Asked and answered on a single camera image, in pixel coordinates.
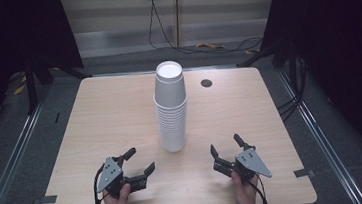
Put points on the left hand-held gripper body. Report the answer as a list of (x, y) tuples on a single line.
[(109, 175)]

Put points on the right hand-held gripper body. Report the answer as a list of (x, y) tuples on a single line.
[(251, 162)]

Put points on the stack of white paper cups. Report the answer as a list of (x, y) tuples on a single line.
[(171, 116)]

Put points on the person's right hand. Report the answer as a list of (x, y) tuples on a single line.
[(244, 194)]

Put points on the grey tape piece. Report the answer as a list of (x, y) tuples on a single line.
[(303, 172), (47, 199)]

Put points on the round black table grommet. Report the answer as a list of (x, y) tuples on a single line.
[(206, 83)]

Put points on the small black floor strip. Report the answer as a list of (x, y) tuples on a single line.
[(57, 117)]

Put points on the yellow floor tape strip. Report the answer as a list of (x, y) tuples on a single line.
[(210, 46), (19, 89)]

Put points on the black metal stand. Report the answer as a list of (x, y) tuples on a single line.
[(31, 93)]

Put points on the black curtain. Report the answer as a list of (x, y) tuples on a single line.
[(2, 39), (344, 49)]

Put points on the metal floor rail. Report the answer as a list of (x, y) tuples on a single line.
[(319, 135), (13, 155)]

